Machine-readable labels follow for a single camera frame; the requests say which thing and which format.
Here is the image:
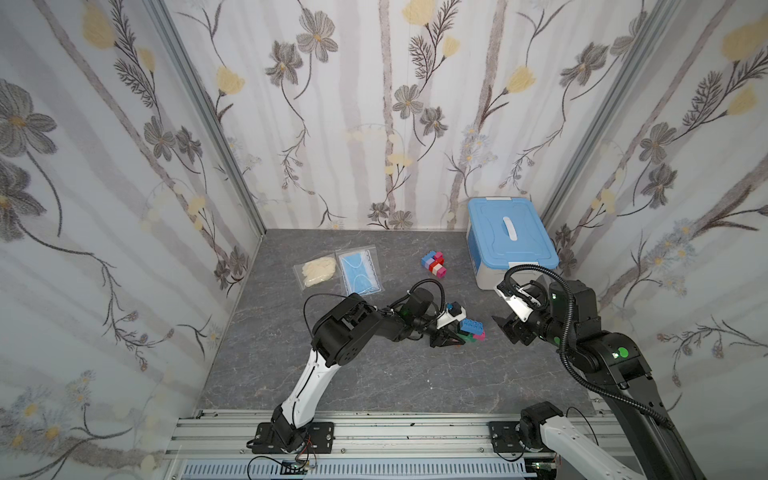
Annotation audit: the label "blue lego brick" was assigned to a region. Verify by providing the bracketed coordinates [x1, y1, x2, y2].
[459, 319, 484, 336]
[421, 251, 435, 269]

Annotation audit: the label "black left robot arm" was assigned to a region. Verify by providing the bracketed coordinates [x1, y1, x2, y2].
[246, 279, 467, 454]

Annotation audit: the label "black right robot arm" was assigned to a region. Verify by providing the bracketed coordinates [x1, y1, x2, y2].
[495, 264, 704, 479]

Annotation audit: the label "blue lid storage box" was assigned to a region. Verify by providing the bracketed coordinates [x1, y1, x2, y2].
[466, 197, 559, 291]

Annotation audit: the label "bagged blue face mask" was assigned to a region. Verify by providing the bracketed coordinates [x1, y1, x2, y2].
[335, 245, 384, 296]

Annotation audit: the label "bagged cream gloves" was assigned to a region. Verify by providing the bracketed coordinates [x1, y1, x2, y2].
[293, 255, 337, 290]

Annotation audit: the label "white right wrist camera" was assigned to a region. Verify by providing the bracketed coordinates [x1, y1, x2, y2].
[496, 281, 549, 322]

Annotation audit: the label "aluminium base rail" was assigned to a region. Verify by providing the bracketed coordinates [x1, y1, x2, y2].
[163, 410, 582, 479]

